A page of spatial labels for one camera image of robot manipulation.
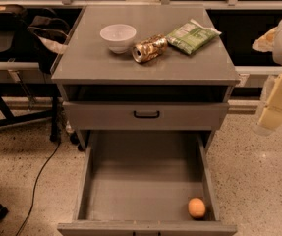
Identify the white bowl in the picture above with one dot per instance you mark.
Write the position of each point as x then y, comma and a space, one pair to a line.
118, 37

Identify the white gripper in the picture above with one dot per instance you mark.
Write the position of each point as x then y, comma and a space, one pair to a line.
270, 112

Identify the green chip bag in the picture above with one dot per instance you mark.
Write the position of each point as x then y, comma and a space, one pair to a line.
191, 36

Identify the black drawer handle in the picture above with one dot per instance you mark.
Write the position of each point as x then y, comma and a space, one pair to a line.
146, 114

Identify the open grey middle drawer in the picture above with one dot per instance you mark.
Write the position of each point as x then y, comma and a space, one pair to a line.
139, 183

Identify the closed grey top drawer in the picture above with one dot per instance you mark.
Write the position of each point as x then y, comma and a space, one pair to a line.
119, 115

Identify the black bag on chair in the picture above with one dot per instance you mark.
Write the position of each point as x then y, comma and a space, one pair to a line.
45, 40

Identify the grey drawer cabinet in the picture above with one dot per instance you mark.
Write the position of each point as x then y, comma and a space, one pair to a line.
90, 72

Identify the orange fruit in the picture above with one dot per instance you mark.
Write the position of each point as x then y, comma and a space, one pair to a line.
196, 208

